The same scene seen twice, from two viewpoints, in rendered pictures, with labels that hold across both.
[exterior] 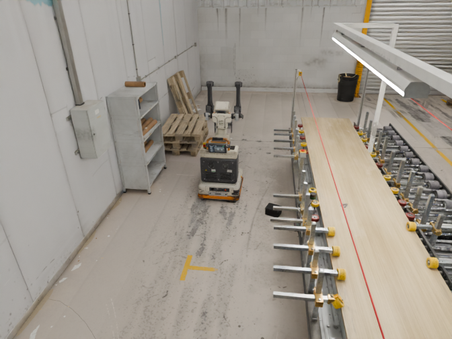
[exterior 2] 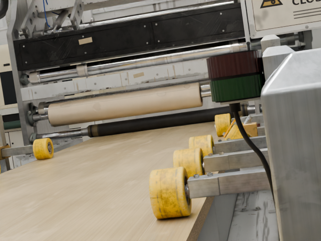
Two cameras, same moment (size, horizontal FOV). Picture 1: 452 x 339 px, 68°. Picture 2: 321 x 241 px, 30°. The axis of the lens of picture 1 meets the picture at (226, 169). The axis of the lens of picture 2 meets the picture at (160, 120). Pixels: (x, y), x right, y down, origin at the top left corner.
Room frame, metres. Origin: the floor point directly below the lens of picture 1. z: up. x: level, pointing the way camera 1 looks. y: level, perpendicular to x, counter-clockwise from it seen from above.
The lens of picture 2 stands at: (3.25, -0.86, 1.11)
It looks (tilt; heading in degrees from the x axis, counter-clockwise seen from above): 3 degrees down; 183
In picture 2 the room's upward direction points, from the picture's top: 8 degrees counter-clockwise
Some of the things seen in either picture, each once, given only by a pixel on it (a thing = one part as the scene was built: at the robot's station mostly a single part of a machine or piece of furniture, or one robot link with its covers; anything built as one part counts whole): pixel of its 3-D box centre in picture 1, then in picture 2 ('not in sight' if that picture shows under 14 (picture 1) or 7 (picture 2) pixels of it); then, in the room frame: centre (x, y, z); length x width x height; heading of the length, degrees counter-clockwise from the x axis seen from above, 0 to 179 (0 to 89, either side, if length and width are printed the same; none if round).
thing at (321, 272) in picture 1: (317, 295); not in sight; (1.61, -0.62, 0.93); 0.04 x 0.04 x 0.48; 82
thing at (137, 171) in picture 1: (140, 137); not in sight; (4.92, 1.35, 0.78); 0.90 x 0.45 x 1.55; 172
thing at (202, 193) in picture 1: (221, 182); not in sight; (4.52, 0.07, 0.16); 0.67 x 0.64 x 0.25; 171
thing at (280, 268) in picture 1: (307, 270); (304, 136); (1.83, -0.59, 0.95); 0.50 x 0.04 x 0.04; 82
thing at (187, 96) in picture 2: not in sight; (163, 99); (0.20, -0.97, 1.05); 1.43 x 0.12 x 0.12; 82
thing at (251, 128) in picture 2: (335, 299); (240, 133); (1.56, -0.72, 0.95); 0.10 x 0.04 x 0.10; 82
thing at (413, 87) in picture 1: (362, 52); not in sight; (2.82, -1.12, 2.34); 2.40 x 0.12 x 0.08; 172
